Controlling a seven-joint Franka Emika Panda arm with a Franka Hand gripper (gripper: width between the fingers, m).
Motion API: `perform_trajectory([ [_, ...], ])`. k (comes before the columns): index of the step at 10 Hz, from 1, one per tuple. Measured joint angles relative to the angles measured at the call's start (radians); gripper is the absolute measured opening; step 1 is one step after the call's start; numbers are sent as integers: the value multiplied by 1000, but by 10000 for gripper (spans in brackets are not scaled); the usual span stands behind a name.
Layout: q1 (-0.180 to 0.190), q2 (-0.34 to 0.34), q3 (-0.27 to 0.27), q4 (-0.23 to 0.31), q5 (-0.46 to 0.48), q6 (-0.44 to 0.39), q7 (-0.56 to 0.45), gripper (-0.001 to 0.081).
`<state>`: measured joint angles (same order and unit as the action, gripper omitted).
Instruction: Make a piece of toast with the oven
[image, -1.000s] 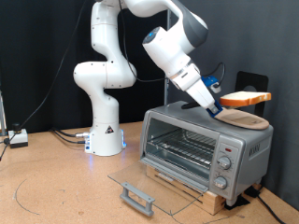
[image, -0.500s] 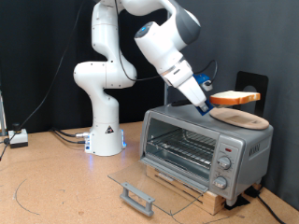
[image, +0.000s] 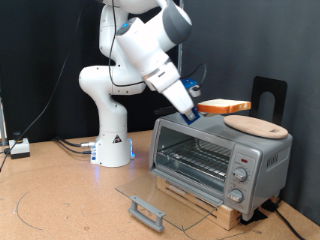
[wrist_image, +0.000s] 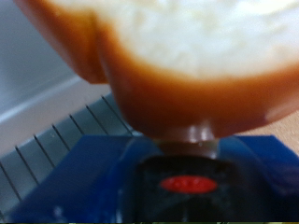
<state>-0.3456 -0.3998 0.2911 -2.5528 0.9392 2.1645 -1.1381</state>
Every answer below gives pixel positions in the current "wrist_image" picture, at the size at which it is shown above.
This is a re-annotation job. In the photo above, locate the white bread slice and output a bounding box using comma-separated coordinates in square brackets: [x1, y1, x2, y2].
[13, 0, 299, 140]

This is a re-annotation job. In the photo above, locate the wire oven rack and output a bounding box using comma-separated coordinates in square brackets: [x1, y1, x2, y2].
[0, 91, 141, 220]

